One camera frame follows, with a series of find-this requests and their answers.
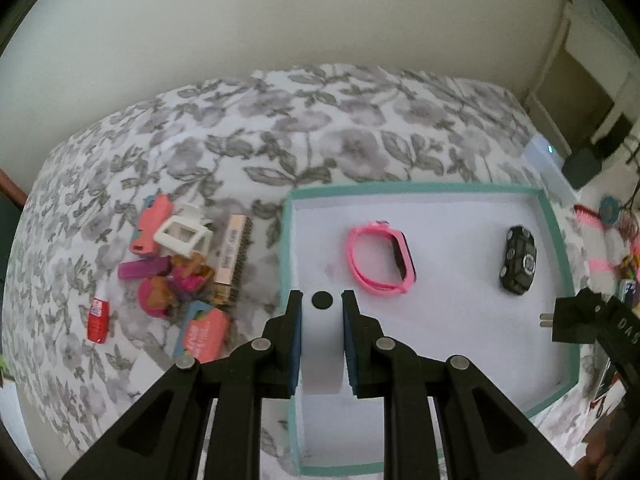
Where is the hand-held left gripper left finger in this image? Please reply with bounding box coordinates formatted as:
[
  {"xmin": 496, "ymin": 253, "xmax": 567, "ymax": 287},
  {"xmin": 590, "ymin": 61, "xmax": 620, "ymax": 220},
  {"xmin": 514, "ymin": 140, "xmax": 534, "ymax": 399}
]
[{"xmin": 62, "ymin": 290, "xmax": 306, "ymax": 480}]

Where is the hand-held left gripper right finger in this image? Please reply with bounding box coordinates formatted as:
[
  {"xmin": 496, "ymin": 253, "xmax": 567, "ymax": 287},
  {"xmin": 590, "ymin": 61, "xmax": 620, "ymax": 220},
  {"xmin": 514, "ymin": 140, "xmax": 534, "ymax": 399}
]
[{"xmin": 341, "ymin": 288, "xmax": 581, "ymax": 480}]

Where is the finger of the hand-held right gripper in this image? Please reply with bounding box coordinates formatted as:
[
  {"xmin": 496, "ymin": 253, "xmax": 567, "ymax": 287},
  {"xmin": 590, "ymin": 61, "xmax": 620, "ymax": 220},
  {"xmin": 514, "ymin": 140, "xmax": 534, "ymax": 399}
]
[
  {"xmin": 594, "ymin": 341, "xmax": 640, "ymax": 401},
  {"xmin": 577, "ymin": 287, "xmax": 640, "ymax": 348}
]

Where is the black plug adapter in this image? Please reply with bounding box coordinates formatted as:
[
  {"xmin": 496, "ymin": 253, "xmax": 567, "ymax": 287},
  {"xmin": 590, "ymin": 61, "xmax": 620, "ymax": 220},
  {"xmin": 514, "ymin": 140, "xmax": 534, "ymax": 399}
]
[{"xmin": 539, "ymin": 297, "xmax": 608, "ymax": 346}]

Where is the coral box with teal edge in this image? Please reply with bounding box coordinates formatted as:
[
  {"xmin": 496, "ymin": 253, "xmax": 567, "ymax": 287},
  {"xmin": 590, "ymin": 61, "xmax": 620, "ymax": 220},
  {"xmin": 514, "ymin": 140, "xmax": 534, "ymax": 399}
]
[{"xmin": 181, "ymin": 301, "xmax": 231, "ymax": 363}]

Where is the teal-rimmed white tray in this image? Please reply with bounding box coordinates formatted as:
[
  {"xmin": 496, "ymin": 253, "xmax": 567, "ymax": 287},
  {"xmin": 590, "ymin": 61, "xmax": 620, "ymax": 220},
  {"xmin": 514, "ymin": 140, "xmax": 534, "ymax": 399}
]
[{"xmin": 282, "ymin": 182, "xmax": 581, "ymax": 476}]

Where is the gold rectangular box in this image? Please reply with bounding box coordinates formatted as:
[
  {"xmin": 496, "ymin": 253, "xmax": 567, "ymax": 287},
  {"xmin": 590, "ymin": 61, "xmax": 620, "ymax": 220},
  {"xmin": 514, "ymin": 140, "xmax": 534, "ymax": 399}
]
[{"xmin": 212, "ymin": 214, "xmax": 251, "ymax": 306}]

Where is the pink doll toy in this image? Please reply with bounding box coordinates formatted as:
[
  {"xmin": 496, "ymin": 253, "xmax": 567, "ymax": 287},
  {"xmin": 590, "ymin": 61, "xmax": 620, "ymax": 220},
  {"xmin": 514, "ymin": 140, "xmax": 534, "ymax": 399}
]
[{"xmin": 137, "ymin": 252, "xmax": 216, "ymax": 318}]

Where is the coral toy phone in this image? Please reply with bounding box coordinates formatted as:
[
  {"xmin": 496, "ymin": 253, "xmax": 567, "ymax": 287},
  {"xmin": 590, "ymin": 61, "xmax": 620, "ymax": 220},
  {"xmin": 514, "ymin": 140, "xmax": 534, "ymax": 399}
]
[{"xmin": 130, "ymin": 195, "xmax": 173, "ymax": 257}]

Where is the pink wristwatch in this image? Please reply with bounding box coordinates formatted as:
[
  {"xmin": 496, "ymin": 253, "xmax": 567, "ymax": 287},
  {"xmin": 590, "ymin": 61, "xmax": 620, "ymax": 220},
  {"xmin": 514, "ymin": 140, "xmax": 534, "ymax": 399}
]
[{"xmin": 347, "ymin": 220, "xmax": 418, "ymax": 295}]

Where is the black toy car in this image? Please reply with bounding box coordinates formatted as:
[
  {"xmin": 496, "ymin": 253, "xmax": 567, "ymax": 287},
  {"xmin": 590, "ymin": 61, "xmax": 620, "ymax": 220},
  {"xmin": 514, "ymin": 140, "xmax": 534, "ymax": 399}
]
[{"xmin": 497, "ymin": 225, "xmax": 538, "ymax": 295}]

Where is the black box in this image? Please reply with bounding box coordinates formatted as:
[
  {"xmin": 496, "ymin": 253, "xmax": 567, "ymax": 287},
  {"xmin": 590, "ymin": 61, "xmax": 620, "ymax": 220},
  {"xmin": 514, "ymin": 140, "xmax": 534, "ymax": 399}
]
[{"xmin": 562, "ymin": 147, "xmax": 601, "ymax": 186}]

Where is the purple plastic piece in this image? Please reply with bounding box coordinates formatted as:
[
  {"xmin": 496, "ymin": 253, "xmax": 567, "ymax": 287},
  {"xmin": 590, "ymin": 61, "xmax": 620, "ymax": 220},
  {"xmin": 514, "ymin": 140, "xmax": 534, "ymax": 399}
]
[{"xmin": 118, "ymin": 256, "xmax": 172, "ymax": 281}]

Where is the white box device with light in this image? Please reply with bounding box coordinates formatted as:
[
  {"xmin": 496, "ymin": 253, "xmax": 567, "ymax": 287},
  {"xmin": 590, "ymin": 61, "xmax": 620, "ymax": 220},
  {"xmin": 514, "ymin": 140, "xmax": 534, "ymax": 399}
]
[{"xmin": 522, "ymin": 132, "xmax": 576, "ymax": 191}]

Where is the red nail polish bottle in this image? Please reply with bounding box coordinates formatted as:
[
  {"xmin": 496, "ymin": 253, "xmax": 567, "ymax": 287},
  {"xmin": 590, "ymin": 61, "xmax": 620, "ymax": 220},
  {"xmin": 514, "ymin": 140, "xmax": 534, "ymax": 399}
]
[{"xmin": 86, "ymin": 296, "xmax": 110, "ymax": 345}]

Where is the grey floral bedspread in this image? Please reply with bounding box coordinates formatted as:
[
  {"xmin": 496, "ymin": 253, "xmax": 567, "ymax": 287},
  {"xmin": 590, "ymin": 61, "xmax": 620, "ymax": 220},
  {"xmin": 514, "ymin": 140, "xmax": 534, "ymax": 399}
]
[{"xmin": 5, "ymin": 62, "xmax": 591, "ymax": 480}]

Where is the white shelf unit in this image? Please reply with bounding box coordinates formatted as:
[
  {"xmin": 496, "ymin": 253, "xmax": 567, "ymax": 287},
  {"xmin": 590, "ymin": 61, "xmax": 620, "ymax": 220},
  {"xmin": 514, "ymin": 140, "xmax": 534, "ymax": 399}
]
[{"xmin": 525, "ymin": 0, "xmax": 640, "ymax": 151}]

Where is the white plastic frame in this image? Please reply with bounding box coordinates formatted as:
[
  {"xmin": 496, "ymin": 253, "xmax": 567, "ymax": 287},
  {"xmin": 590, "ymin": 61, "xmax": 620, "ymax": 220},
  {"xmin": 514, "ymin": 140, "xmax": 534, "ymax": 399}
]
[{"xmin": 154, "ymin": 204, "xmax": 213, "ymax": 256}]

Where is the brown wooden rail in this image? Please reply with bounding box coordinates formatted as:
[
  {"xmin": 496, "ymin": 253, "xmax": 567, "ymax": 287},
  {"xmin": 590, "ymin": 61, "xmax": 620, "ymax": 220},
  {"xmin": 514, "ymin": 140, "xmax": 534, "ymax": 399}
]
[{"xmin": 0, "ymin": 169, "xmax": 27, "ymax": 207}]

